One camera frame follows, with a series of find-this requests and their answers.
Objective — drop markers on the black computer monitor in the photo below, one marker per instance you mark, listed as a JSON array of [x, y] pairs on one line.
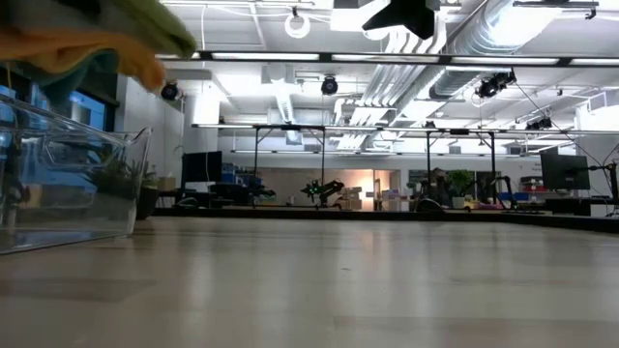
[[565, 171], [201, 166]]

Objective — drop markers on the background black robot arm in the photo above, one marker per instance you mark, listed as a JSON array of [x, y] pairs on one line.
[[263, 191], [324, 188], [505, 186]]

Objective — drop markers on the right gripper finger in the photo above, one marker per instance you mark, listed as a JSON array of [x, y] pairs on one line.
[[394, 17], [423, 19]]

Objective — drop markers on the teal microfiber towel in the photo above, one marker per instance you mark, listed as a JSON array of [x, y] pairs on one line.
[[72, 72]]

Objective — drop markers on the black ceiling spotlight cluster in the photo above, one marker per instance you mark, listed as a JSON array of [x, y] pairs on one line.
[[539, 124], [493, 83]]

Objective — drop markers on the brown cardboard box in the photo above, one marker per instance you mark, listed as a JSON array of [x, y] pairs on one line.
[[167, 182]]

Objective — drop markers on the black round ceiling camera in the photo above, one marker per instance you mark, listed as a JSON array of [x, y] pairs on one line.
[[169, 91], [330, 86]]

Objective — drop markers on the clear plastic bin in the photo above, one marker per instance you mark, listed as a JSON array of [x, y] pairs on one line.
[[130, 169]]

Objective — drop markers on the background black rig frame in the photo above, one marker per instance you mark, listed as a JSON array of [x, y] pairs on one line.
[[256, 145]]

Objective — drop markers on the lime green microfiber towel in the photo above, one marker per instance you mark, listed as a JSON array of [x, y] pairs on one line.
[[159, 29]]

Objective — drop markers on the green background plant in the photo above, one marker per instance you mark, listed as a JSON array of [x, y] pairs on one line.
[[459, 183]]

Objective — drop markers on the large glass window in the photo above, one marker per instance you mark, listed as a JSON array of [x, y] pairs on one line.
[[87, 111]]

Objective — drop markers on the small potted succulent plant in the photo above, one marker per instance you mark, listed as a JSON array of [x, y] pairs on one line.
[[147, 193]]

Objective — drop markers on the orange microfiber towel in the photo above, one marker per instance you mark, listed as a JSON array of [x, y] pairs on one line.
[[72, 46]]

